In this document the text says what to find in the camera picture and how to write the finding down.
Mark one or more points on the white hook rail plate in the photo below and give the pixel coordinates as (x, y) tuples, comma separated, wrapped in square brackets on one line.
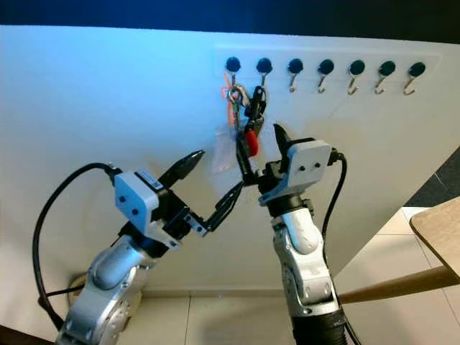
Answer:
[(330, 52)]

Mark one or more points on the orange key clip bunch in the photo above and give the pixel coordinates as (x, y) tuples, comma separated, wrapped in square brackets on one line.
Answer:
[(226, 93)]

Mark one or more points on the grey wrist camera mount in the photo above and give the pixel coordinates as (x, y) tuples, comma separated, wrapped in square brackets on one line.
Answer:
[(313, 164), (136, 201)]

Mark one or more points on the wooden chair rail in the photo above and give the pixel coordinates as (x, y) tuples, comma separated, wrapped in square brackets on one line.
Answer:
[(395, 285)]

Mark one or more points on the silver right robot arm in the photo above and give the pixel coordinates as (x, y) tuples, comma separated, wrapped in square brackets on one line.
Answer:
[(305, 266)]

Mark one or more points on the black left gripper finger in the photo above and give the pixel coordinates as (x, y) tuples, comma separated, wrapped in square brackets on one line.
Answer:
[(226, 205), (187, 167)]

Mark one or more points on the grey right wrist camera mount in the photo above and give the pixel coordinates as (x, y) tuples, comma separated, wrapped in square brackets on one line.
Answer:
[(313, 164)]

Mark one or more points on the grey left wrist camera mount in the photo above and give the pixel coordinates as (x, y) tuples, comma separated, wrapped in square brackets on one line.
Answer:
[(136, 201)]

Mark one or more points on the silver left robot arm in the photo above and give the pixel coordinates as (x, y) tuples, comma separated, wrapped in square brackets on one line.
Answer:
[(115, 269)]

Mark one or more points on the wooden table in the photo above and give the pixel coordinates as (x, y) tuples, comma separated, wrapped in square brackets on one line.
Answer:
[(438, 230)]

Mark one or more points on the beige slipper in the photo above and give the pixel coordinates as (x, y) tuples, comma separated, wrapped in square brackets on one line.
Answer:
[(79, 282)]

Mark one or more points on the black keys with red ball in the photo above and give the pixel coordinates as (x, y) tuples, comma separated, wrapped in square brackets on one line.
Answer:
[(251, 140)]

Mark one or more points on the black round metal hook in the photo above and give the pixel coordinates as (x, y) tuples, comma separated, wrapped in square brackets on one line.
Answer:
[(295, 65), (387, 68), (233, 64), (356, 67), (416, 70), (264, 65), (325, 66)]

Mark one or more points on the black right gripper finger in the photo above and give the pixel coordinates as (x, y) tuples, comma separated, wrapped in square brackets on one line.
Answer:
[(246, 169), (282, 138)]

